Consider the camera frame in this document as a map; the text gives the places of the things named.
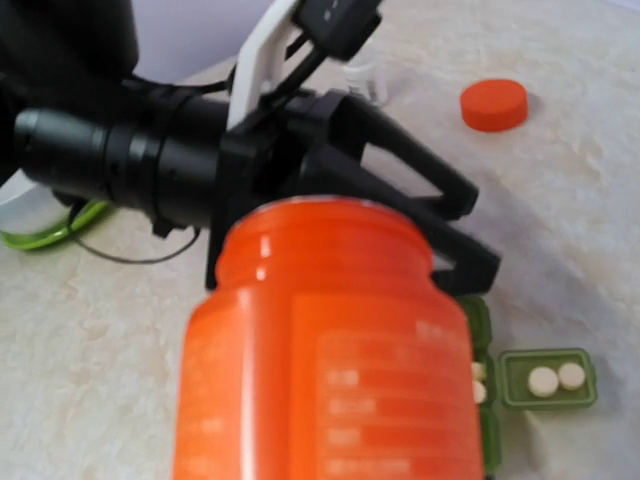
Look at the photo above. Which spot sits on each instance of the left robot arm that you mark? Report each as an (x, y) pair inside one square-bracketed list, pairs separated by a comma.
[(88, 131)]

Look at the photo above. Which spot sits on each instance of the green plate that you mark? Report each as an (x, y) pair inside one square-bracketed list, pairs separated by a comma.
[(91, 214)]

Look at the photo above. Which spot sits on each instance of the small white clear bottle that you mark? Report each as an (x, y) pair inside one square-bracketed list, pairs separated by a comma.
[(365, 79)]

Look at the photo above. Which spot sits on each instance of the orange bottle cap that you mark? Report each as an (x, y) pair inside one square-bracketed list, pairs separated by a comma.
[(494, 105)]

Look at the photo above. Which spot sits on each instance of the white round pill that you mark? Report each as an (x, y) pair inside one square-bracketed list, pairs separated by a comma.
[(543, 382), (572, 376), (480, 392), (479, 371)]

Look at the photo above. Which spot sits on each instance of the white bowl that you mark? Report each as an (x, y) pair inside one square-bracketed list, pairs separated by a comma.
[(28, 207)]

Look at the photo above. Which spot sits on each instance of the orange pill bottle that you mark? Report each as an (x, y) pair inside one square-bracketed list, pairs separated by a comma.
[(327, 352)]

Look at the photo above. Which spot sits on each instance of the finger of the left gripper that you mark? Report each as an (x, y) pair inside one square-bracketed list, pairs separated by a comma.
[(474, 266)]

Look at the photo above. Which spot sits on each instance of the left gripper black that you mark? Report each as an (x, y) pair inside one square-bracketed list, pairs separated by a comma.
[(281, 153)]

